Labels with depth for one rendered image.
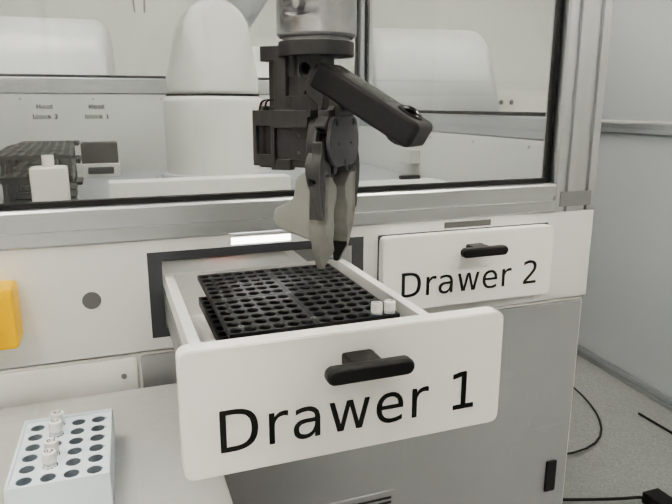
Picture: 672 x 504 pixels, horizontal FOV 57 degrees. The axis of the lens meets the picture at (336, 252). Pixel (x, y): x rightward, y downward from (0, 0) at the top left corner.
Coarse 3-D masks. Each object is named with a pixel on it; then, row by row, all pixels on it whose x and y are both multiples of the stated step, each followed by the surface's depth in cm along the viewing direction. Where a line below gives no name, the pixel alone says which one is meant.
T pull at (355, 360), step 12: (348, 360) 50; (360, 360) 49; (372, 360) 49; (384, 360) 49; (396, 360) 49; (408, 360) 49; (336, 372) 47; (348, 372) 48; (360, 372) 48; (372, 372) 48; (384, 372) 49; (396, 372) 49; (408, 372) 50; (336, 384) 48
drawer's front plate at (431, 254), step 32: (544, 224) 96; (384, 256) 87; (416, 256) 89; (448, 256) 90; (512, 256) 94; (544, 256) 96; (416, 288) 90; (448, 288) 92; (480, 288) 94; (512, 288) 96; (544, 288) 98
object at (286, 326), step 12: (360, 312) 64; (396, 312) 64; (264, 324) 61; (276, 324) 61; (288, 324) 61; (300, 324) 61; (312, 324) 61; (324, 324) 61; (336, 324) 62; (228, 336) 59; (240, 336) 58
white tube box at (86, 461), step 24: (24, 432) 61; (48, 432) 61; (72, 432) 62; (96, 432) 61; (24, 456) 57; (72, 456) 57; (96, 456) 57; (24, 480) 54; (48, 480) 54; (72, 480) 53; (96, 480) 54
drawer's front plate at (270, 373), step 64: (384, 320) 54; (448, 320) 54; (192, 384) 47; (256, 384) 49; (320, 384) 51; (384, 384) 53; (448, 384) 56; (192, 448) 48; (256, 448) 50; (320, 448) 53
